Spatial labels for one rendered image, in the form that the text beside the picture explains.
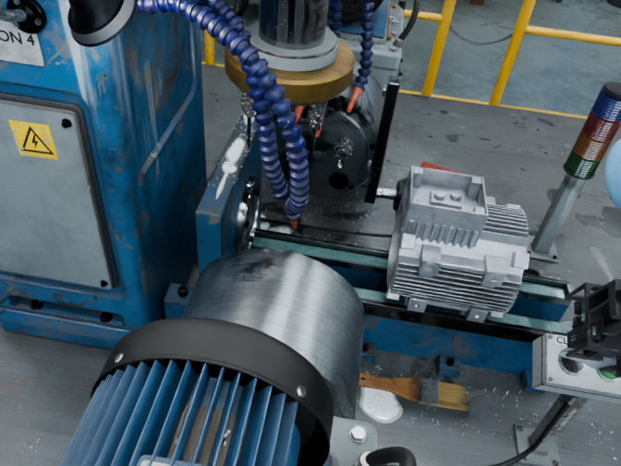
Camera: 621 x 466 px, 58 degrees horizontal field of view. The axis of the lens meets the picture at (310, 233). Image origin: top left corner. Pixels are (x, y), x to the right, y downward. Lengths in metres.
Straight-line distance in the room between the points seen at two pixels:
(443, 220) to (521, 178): 0.77
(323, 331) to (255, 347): 0.29
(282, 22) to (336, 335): 0.39
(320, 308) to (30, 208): 0.44
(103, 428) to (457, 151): 1.42
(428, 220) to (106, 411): 0.62
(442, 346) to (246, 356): 0.74
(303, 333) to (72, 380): 0.53
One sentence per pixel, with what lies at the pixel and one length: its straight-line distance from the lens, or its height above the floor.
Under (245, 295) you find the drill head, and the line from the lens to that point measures 0.68.
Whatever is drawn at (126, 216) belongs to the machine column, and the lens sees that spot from 0.83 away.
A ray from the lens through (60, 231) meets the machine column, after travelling 0.89.
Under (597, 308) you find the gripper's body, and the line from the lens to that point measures 0.64.
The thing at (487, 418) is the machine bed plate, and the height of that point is 0.80.
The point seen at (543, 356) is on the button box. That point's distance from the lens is 0.85.
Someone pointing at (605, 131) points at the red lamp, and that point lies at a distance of 1.23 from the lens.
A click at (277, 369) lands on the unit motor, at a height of 1.35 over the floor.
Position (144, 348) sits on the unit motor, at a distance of 0.40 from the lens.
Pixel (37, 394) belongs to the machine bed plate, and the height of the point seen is 0.80.
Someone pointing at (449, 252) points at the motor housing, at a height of 1.07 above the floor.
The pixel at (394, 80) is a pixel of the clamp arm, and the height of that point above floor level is 1.25.
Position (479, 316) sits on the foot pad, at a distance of 0.99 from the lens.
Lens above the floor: 1.68
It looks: 42 degrees down
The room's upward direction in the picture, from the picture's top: 7 degrees clockwise
